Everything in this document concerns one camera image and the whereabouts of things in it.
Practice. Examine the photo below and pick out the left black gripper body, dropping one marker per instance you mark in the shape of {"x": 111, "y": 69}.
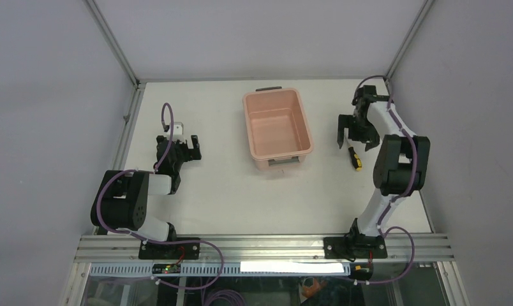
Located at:
{"x": 183, "y": 155}

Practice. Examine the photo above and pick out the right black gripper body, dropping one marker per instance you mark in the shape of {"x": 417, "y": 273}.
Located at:
{"x": 363, "y": 129}

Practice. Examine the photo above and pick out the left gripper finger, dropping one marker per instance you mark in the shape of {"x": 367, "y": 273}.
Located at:
{"x": 194, "y": 153}
{"x": 160, "y": 139}

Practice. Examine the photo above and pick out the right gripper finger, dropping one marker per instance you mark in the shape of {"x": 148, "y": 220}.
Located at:
{"x": 373, "y": 143}
{"x": 343, "y": 130}

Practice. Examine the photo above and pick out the black yellow screwdriver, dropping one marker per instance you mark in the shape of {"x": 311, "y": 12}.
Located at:
{"x": 354, "y": 158}

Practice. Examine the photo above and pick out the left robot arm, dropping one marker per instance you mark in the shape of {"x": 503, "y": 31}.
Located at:
{"x": 120, "y": 205}

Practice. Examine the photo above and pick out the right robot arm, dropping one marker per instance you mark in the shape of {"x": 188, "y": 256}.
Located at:
{"x": 400, "y": 167}

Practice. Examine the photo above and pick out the pink plastic bin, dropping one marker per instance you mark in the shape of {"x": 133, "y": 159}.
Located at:
{"x": 277, "y": 127}

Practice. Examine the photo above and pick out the orange object under table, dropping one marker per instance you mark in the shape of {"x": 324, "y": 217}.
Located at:
{"x": 310, "y": 286}

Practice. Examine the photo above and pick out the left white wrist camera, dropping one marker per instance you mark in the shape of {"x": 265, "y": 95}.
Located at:
{"x": 177, "y": 131}

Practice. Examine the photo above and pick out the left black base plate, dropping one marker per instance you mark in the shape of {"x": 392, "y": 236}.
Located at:
{"x": 168, "y": 250}

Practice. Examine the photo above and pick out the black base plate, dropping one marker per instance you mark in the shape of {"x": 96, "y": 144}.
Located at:
{"x": 168, "y": 250}
{"x": 352, "y": 248}

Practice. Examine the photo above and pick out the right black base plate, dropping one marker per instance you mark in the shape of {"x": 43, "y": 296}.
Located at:
{"x": 352, "y": 248}

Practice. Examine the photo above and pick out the white slotted cable duct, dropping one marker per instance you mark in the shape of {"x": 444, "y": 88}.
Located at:
{"x": 242, "y": 269}

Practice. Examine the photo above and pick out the aluminium frame rail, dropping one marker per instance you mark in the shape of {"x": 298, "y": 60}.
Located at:
{"x": 424, "y": 247}

